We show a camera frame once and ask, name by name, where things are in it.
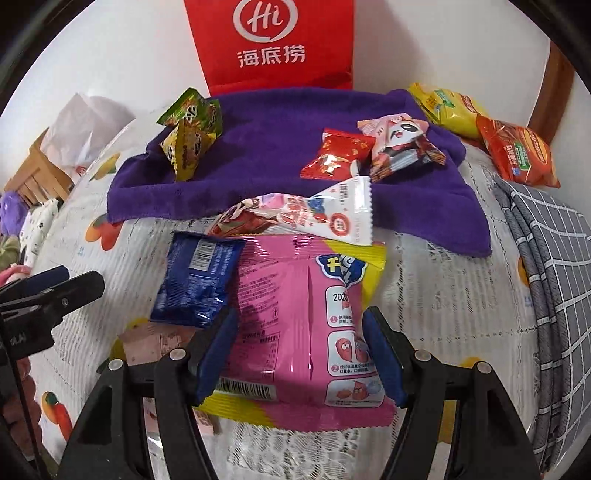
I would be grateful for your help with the yellow chip bag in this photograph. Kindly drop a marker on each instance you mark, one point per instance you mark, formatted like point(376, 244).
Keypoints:
point(452, 110)

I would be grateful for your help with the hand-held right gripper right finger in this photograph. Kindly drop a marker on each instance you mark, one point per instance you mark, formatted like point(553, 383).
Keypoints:
point(383, 360)

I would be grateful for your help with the red chip bag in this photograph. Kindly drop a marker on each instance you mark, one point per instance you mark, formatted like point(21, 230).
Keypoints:
point(521, 152)

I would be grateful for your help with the wooden headboard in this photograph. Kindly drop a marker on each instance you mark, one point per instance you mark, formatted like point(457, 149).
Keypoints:
point(37, 180)

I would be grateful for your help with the pink panda snack packet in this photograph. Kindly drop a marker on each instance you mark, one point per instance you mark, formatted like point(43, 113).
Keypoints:
point(397, 147)

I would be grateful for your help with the large pink snack packet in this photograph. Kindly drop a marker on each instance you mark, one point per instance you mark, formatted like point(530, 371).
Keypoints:
point(295, 314)

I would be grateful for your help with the red paper bag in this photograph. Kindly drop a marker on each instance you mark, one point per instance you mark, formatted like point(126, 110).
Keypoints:
point(277, 27)

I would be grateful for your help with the grey checked cloth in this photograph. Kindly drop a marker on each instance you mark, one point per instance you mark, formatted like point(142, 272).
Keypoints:
point(554, 277)

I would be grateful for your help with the purple towel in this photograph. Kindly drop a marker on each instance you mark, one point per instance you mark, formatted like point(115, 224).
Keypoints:
point(277, 152)

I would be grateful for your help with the purple cloth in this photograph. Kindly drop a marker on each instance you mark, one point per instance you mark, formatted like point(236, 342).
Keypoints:
point(14, 210)

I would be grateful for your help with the white spotted cloth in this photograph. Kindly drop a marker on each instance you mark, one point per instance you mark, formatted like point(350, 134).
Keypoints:
point(39, 226)

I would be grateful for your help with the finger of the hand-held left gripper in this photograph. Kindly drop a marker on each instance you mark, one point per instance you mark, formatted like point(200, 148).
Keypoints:
point(74, 293)
point(46, 279)

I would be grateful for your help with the person's left hand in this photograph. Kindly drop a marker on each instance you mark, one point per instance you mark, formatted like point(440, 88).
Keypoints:
point(11, 415)

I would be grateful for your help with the white plastic bag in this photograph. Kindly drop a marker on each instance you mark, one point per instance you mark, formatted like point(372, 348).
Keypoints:
point(87, 124)

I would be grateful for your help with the wooden door frame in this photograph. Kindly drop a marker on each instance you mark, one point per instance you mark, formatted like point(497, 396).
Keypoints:
point(551, 101)

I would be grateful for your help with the blue snack packet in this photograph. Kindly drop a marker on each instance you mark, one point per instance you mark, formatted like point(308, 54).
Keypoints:
point(194, 281)

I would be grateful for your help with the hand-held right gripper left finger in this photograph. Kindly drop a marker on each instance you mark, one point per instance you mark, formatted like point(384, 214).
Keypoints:
point(214, 360)

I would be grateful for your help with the long white pink snack packet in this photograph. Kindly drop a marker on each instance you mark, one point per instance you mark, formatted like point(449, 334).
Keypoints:
point(323, 212)

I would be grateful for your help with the yellow-green snack packet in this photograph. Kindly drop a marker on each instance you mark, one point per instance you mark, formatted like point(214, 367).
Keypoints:
point(187, 150)

